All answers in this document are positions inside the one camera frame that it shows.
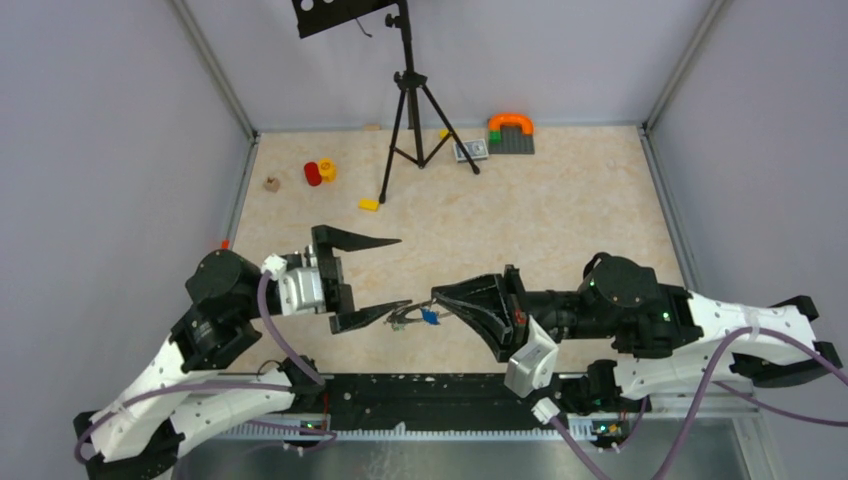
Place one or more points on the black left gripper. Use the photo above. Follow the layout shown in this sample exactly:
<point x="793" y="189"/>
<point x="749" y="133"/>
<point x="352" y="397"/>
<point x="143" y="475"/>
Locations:
<point x="339" y="296"/>

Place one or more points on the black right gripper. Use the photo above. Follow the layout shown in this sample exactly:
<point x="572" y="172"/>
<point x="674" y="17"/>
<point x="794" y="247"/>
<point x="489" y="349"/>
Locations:
<point x="499" y="313"/>

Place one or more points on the blue plastic key tag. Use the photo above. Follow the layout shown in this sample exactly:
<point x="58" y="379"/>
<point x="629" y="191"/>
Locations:
<point x="429" y="316"/>

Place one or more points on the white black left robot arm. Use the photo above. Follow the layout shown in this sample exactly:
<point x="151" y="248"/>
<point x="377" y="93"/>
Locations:
<point x="180" y="400"/>

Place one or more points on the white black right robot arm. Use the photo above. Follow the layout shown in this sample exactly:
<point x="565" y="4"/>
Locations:
<point x="622" y="335"/>

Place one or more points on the yellow lego brick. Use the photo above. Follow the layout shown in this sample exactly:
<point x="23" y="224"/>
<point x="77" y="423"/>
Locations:
<point x="369" y="205"/>

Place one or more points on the red plastic cylinder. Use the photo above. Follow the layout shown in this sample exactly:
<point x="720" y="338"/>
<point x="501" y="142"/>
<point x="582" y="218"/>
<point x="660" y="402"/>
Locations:
<point x="312" y="174"/>

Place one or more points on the yellow plastic cylinder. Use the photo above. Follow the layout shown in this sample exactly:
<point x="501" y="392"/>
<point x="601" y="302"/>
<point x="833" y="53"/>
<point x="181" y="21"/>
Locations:
<point x="327" y="169"/>

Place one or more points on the small wooden block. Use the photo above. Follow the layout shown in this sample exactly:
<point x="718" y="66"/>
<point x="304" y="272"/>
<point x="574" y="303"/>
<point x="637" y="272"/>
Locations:
<point x="272" y="184"/>

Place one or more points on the blue playing card box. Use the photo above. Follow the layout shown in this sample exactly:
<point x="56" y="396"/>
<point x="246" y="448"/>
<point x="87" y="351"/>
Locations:
<point x="477" y="150"/>

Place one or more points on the grey lego baseplate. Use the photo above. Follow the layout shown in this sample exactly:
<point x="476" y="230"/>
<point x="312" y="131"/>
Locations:
<point x="513" y="143"/>

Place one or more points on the black tripod stand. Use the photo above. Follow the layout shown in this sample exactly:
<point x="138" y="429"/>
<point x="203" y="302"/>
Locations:
<point x="410" y="82"/>

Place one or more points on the orange plastic arch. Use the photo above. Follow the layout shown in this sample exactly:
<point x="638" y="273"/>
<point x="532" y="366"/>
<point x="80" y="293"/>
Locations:
<point x="500" y="120"/>

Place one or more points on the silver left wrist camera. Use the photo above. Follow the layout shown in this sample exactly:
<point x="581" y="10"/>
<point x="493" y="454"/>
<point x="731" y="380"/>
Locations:
<point x="295" y="283"/>

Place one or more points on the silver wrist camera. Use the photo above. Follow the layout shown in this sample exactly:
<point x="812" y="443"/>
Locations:
<point x="295" y="283"/>
<point x="530" y="371"/>

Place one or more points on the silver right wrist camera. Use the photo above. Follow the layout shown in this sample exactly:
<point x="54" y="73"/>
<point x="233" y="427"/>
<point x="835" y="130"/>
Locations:
<point x="530" y="371"/>

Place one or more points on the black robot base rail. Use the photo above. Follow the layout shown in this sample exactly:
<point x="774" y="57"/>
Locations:
<point x="475" y="403"/>

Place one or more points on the black perforated mount plate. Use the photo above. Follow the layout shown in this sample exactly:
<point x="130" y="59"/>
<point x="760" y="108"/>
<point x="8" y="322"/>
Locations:
<point x="316" y="16"/>

